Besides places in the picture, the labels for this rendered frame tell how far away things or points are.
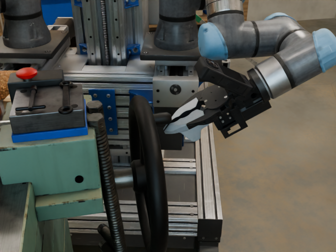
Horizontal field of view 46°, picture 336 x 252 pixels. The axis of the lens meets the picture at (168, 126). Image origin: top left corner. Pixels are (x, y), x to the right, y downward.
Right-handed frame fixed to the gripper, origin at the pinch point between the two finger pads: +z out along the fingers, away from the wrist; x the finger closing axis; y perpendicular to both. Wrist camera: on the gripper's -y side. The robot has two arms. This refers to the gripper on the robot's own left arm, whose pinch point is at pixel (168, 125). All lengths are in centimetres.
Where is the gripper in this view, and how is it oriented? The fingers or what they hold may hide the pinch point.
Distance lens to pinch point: 79.2
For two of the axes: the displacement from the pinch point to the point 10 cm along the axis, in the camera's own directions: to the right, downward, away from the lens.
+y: 4.7, 6.5, 5.9
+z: -8.6, 4.8, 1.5
